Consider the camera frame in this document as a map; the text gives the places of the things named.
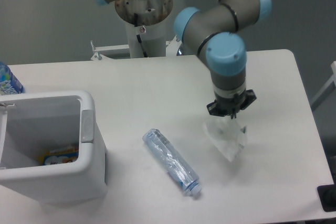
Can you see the colourful snack package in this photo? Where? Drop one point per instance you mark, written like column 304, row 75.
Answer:
column 64, row 155

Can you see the black clamp at table edge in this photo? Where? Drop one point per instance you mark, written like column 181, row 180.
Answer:
column 327, row 197

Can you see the white plastic trash can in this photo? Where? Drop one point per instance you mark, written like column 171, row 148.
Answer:
column 34, row 123

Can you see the blue labelled water bottle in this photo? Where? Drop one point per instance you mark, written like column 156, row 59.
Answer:
column 9, row 83

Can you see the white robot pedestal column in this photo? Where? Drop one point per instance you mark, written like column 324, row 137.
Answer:
column 145, row 24

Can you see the white frame at right edge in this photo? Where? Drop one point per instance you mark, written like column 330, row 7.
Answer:
column 324, row 91

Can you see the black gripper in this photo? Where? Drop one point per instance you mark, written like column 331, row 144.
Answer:
column 231, row 106

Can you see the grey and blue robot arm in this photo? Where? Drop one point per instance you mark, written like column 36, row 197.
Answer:
column 212, row 36

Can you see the clear plastic wrapper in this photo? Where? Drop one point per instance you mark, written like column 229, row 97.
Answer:
column 227, row 135

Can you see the crushed clear plastic bottle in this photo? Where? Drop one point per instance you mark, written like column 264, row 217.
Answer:
column 176, row 166

